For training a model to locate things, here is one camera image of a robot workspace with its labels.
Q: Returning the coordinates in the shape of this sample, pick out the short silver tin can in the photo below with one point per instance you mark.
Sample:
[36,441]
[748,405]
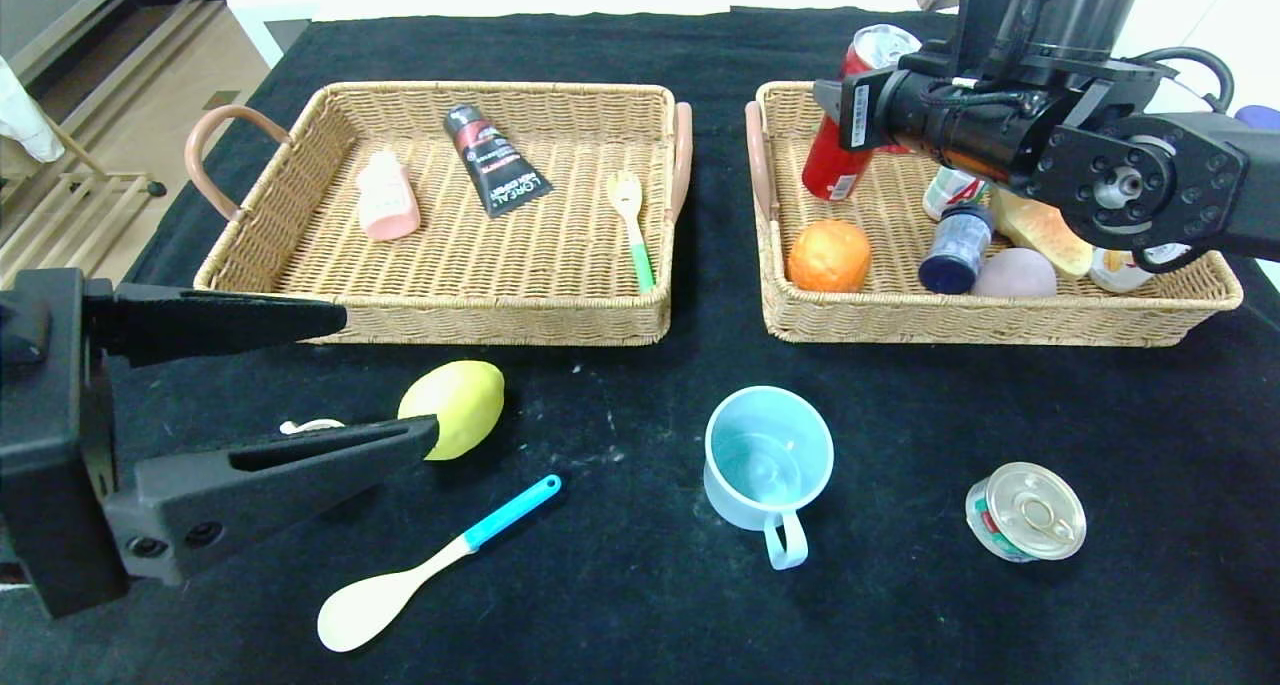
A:
[1030,510]

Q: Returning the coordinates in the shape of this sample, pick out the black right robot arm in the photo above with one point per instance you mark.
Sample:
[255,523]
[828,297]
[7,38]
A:
[1130,180]

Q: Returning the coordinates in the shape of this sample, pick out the yellow bread bun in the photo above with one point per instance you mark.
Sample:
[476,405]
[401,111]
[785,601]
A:
[1050,235]

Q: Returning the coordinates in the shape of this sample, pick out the white hanging cloth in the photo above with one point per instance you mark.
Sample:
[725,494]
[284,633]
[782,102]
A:
[25,120]

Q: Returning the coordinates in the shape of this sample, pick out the gold metal rolling rack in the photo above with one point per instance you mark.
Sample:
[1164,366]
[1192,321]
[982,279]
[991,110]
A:
[158,191]

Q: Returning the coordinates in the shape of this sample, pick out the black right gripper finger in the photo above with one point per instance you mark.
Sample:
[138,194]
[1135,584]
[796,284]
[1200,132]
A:
[828,100]

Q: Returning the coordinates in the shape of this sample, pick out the yellow lemon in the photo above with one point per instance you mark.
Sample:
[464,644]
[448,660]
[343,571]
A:
[460,400]

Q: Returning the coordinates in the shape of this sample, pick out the white bottle blue cap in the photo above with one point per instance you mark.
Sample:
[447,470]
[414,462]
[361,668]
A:
[1115,270]

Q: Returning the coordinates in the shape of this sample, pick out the black tablecloth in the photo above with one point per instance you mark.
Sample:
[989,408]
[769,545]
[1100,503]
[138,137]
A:
[640,615]

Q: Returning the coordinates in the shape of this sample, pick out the pale pink round bun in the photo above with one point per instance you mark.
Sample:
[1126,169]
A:
[1015,277]

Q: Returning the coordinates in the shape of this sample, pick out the black cosmetic tube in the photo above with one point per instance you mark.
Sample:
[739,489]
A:
[493,168]

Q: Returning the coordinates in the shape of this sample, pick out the grey metal shelf frame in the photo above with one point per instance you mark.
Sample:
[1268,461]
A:
[40,5]

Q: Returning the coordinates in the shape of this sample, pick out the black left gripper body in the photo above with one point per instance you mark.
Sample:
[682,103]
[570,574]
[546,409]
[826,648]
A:
[45,435]

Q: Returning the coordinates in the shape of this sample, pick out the small dark blue jar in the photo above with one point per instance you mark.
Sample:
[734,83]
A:
[955,255]

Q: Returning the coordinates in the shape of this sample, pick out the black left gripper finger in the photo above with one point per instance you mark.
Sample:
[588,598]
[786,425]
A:
[210,515]
[210,323]

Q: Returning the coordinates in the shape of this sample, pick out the orange fruit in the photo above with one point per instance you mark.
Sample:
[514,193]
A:
[828,255]

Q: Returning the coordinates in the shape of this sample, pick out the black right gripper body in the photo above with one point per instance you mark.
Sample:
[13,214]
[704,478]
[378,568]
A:
[858,112]

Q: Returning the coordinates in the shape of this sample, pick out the light blue mug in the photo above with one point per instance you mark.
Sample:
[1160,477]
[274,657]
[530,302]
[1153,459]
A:
[765,455]

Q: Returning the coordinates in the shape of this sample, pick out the red soda can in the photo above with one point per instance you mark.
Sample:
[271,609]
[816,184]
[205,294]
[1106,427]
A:
[835,165]

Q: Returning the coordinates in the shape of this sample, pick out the small pink bottle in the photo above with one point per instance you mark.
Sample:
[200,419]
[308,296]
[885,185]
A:
[390,203]

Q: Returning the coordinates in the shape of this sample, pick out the small beige cup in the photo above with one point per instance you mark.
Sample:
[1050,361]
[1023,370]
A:
[310,426]

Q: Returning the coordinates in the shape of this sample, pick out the white milk drink bottle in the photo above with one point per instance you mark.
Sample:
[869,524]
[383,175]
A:
[950,195]

